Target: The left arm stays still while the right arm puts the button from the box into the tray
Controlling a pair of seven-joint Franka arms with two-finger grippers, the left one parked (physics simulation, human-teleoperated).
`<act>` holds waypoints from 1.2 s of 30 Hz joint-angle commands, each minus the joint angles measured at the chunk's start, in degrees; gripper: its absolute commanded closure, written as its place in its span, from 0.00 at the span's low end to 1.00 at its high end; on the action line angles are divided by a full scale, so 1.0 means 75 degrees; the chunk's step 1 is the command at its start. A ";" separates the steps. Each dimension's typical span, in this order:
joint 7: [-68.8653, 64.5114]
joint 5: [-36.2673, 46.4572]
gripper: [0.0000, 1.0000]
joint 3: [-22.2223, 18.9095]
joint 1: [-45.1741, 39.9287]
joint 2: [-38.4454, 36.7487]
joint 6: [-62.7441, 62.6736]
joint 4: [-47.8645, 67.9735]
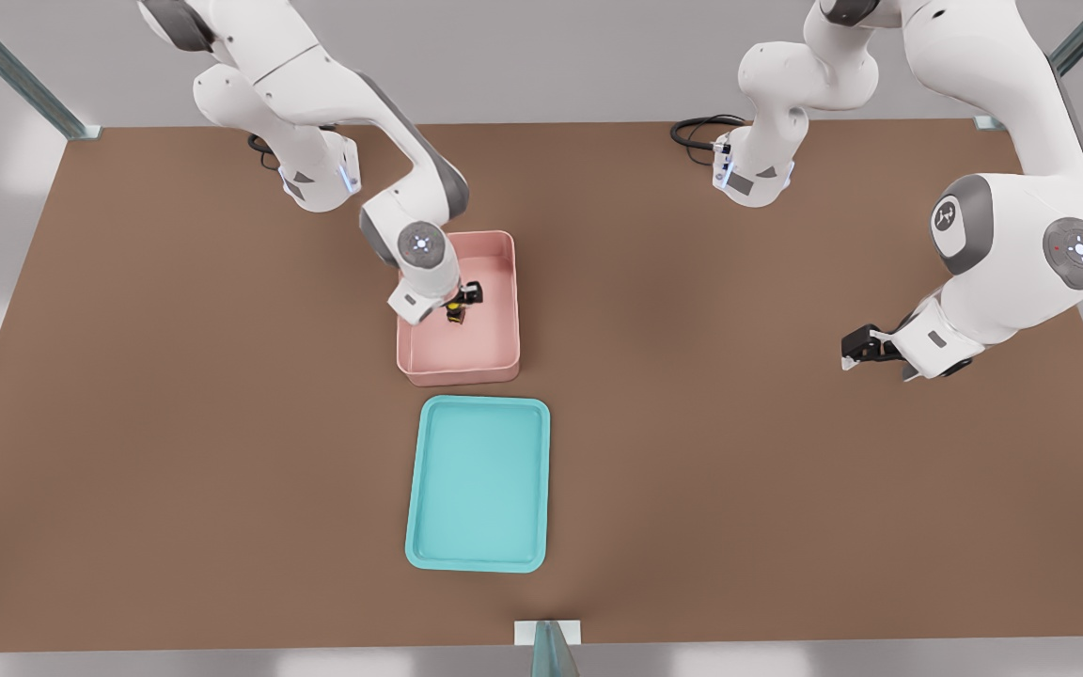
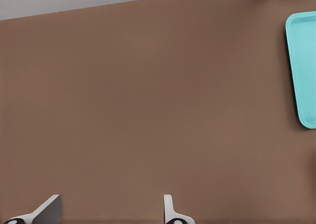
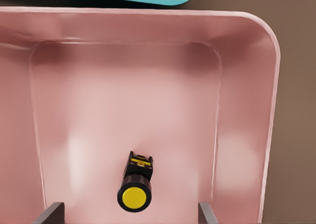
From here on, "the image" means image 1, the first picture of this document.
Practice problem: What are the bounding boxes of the pink plastic box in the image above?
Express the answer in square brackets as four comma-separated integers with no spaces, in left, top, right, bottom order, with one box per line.
[396,230,522,387]

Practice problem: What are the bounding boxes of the black cable loop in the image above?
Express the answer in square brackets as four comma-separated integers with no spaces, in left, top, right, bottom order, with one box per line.
[247,125,337,171]
[670,115,749,166]

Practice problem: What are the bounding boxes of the pale blue-green tray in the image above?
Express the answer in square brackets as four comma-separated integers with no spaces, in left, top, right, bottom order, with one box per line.
[404,395,552,575]

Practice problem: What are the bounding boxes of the silver frame post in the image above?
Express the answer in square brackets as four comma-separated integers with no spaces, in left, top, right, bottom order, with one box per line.
[0,0,102,141]
[514,620,583,677]
[975,0,1083,132]

